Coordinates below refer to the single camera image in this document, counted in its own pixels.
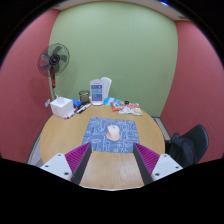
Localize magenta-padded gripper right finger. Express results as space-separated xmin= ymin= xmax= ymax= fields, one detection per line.
xmin=132 ymin=142 xmax=184 ymax=186

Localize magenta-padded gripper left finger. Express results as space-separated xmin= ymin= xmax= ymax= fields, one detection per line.
xmin=39 ymin=142 xmax=93 ymax=186

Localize pale pink computer mouse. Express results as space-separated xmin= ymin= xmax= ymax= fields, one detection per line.
xmin=105 ymin=124 xmax=121 ymax=142

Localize blue patterned mouse pad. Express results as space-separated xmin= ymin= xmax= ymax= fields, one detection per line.
xmin=81 ymin=116 xmax=140 ymax=154

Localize black bag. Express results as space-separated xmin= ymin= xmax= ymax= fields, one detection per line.
xmin=168 ymin=132 xmax=195 ymax=168

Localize black chair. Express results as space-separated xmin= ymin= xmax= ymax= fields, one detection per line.
xmin=165 ymin=124 xmax=210 ymax=168

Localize whiteboard marker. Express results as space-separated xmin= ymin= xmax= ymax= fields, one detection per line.
xmin=75 ymin=102 xmax=92 ymax=115
xmin=64 ymin=106 xmax=80 ymax=120

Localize white tissue box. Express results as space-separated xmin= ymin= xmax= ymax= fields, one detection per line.
xmin=49 ymin=96 xmax=75 ymax=119

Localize orange and white chip packet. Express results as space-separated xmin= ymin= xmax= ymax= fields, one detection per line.
xmin=128 ymin=102 xmax=144 ymax=117

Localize blue whiteboard eraser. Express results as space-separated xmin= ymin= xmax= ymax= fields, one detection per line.
xmin=71 ymin=98 xmax=83 ymax=108

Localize white snack packet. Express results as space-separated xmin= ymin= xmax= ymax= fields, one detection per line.
xmin=118 ymin=103 xmax=133 ymax=115

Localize dark green cup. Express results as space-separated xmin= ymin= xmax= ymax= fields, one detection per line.
xmin=78 ymin=89 xmax=91 ymax=105

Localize orange snack packet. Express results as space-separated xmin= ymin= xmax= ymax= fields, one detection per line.
xmin=110 ymin=100 xmax=125 ymax=112

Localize blue packet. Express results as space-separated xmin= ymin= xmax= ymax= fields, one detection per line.
xmin=103 ymin=97 xmax=118 ymax=106

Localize white sign stand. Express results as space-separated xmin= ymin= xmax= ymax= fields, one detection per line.
xmin=89 ymin=78 xmax=105 ymax=106

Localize white chair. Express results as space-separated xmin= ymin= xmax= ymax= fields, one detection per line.
xmin=99 ymin=76 xmax=113 ymax=100

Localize black standing fan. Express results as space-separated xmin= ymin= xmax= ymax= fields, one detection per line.
xmin=37 ymin=42 xmax=71 ymax=100

